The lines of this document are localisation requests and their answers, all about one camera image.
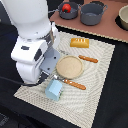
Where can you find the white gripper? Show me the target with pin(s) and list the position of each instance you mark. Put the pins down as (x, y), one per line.
(34, 57)

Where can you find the red tomato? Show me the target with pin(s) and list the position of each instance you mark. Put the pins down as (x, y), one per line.
(66, 8)

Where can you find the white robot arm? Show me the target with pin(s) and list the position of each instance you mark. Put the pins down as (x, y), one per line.
(37, 36)

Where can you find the round wooden plate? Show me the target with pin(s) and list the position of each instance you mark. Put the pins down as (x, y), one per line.
(69, 67)

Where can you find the light blue milk carton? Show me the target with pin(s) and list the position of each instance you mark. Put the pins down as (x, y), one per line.
(54, 90)

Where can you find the white woven placemat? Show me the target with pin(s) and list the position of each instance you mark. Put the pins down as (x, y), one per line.
(75, 105)

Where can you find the left grey pot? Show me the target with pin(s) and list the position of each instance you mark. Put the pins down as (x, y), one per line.
(72, 14)

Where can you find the grey pot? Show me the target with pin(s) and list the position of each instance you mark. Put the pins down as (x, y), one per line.
(91, 14)
(72, 14)

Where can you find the right grey pot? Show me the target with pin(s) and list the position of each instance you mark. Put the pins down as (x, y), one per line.
(91, 14)

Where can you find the beige bowl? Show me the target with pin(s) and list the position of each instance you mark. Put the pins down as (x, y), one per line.
(123, 14)

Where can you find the wooden handled fork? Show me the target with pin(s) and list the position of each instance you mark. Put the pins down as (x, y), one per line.
(69, 82)

